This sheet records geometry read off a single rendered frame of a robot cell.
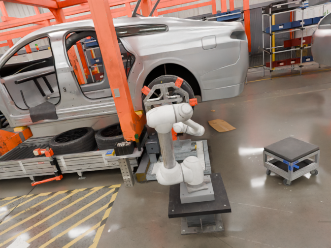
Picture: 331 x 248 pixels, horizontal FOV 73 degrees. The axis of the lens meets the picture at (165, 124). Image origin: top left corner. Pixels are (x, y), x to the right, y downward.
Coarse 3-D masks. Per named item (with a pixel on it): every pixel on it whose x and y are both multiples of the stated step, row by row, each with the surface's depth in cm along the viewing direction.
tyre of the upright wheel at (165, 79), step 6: (162, 78) 266; (168, 78) 265; (174, 78) 266; (150, 84) 270; (156, 84) 269; (186, 84) 270; (186, 90) 267; (192, 90) 284; (144, 96) 276; (192, 96) 270; (144, 108) 282; (192, 108) 275
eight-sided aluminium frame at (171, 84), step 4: (160, 84) 264; (164, 84) 259; (168, 84) 259; (172, 84) 258; (152, 88) 262; (156, 88) 262; (176, 88) 259; (180, 88) 263; (152, 92) 264; (184, 92) 260; (148, 96) 267; (188, 96) 261; (144, 100) 269; (188, 100) 263; (144, 104) 271
